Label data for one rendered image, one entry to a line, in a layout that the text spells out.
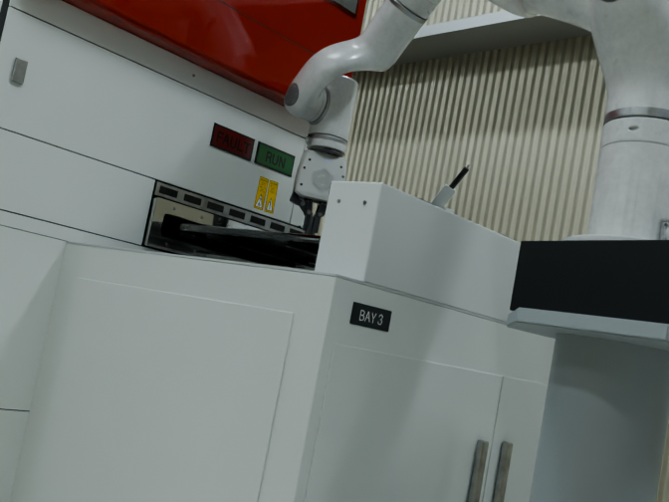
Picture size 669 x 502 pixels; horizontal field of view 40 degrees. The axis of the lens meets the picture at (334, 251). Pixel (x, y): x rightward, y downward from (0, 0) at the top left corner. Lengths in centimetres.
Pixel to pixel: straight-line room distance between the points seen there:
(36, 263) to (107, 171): 21
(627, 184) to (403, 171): 400
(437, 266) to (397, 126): 402
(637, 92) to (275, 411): 66
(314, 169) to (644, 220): 80
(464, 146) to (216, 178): 320
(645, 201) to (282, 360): 53
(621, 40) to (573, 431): 53
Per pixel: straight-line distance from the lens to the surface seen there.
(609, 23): 135
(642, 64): 133
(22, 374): 166
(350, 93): 190
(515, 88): 488
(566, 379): 125
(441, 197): 191
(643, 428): 124
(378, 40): 183
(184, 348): 138
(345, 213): 129
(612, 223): 127
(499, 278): 155
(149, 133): 177
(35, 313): 165
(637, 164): 129
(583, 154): 450
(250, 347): 128
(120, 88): 174
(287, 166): 202
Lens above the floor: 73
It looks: 6 degrees up
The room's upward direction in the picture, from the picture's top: 11 degrees clockwise
